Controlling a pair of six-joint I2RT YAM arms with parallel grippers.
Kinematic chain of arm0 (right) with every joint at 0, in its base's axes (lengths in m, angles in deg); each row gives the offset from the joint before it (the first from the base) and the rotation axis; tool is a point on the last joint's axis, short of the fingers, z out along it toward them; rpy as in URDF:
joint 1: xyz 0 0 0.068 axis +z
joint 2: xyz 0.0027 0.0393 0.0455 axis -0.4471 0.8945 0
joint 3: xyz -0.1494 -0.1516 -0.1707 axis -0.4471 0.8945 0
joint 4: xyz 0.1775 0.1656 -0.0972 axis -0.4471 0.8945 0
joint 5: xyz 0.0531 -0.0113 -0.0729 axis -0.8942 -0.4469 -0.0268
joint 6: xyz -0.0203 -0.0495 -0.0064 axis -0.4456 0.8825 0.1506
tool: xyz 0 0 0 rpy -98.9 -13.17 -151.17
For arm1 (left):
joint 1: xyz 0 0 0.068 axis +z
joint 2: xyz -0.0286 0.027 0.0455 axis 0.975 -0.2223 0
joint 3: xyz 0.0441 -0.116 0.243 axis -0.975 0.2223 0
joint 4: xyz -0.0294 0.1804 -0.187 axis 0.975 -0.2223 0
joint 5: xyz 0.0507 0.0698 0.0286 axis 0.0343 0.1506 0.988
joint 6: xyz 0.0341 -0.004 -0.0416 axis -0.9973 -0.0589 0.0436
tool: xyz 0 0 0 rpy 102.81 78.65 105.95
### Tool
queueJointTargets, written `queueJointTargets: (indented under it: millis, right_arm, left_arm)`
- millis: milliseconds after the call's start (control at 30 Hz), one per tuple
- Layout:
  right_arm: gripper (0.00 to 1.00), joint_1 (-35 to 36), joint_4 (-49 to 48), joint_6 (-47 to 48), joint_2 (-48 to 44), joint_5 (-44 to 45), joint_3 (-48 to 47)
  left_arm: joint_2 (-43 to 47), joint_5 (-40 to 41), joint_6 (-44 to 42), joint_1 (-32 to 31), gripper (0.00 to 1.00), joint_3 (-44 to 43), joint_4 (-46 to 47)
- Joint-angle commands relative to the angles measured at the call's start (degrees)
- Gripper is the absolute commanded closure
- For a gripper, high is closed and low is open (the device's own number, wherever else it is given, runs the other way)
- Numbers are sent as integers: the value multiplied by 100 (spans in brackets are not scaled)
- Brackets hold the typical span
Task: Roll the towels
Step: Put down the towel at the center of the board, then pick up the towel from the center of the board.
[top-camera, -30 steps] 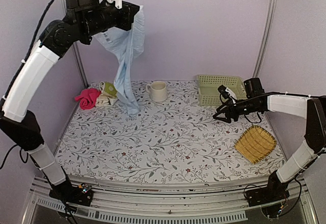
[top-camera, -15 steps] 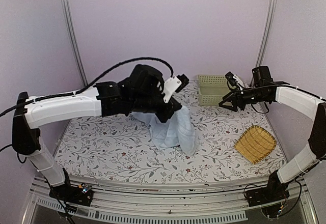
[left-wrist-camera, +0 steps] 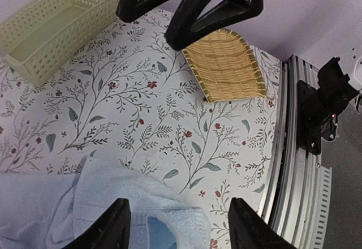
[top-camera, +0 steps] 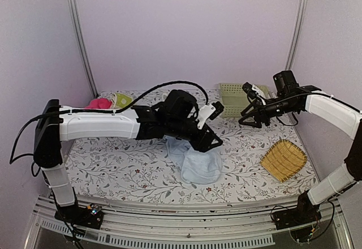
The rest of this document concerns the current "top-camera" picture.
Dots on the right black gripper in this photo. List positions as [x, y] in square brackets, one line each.
[259, 113]

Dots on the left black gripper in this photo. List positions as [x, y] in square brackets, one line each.
[203, 146]

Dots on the light blue towel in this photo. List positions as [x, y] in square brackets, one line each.
[195, 167]

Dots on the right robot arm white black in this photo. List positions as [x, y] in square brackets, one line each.
[344, 120]

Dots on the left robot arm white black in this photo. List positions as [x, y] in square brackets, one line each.
[178, 116]

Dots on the green plastic basket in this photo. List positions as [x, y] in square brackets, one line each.
[233, 98]

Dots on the yellow bamboo tray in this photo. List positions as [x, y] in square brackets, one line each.
[283, 160]

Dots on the cream green patterned towel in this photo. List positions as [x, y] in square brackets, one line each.
[119, 100]

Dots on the pink rolled towel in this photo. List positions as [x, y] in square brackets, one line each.
[99, 103]

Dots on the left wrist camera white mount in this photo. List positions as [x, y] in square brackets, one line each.
[209, 111]

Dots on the right aluminium frame post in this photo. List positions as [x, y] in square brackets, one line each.
[302, 6]

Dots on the aluminium frame post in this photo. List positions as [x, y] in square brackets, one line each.
[75, 18]
[302, 6]

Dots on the left aluminium frame post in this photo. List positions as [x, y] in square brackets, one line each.
[75, 18]

